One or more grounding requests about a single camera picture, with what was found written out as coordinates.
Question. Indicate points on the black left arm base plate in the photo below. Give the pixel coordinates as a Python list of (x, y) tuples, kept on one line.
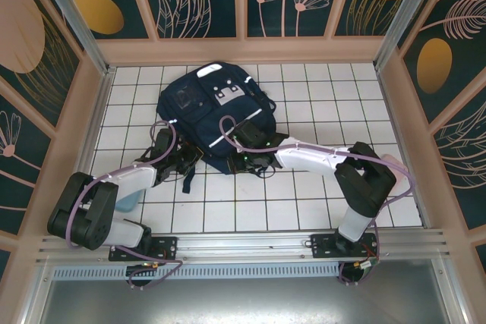
[(167, 246)]

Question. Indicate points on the blue pencil case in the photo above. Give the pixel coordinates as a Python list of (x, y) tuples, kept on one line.
[(129, 202)]

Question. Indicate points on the feather outline wall panel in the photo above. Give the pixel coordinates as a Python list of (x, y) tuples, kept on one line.
[(463, 157)]

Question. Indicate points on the aluminium mounting rail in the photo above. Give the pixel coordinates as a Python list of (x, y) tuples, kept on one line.
[(243, 244)]

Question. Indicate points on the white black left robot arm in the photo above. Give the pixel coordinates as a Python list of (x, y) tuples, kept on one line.
[(129, 180)]

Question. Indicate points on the navy blue backpack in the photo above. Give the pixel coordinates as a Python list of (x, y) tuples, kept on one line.
[(212, 126)]

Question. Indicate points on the aluminium side rail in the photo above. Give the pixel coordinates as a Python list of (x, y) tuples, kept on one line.
[(92, 130), (402, 149)]

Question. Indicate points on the aluminium corner post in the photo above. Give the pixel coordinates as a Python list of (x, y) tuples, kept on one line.
[(74, 16), (404, 16)]

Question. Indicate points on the pink pencil case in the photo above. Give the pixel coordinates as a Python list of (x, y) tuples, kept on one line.
[(393, 161)]

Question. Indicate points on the black gold wall art panels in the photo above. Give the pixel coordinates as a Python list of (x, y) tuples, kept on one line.
[(19, 28)]

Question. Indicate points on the gold oval feather wall panel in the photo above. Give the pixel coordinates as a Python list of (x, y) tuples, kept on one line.
[(434, 66), (98, 13)]

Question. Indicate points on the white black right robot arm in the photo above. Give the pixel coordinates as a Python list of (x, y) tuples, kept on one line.
[(303, 157)]

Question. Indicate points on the grey metal sheet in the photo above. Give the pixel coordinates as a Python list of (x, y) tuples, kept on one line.
[(243, 301)]

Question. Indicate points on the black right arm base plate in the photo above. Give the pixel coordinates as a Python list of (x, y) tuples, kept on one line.
[(322, 248)]

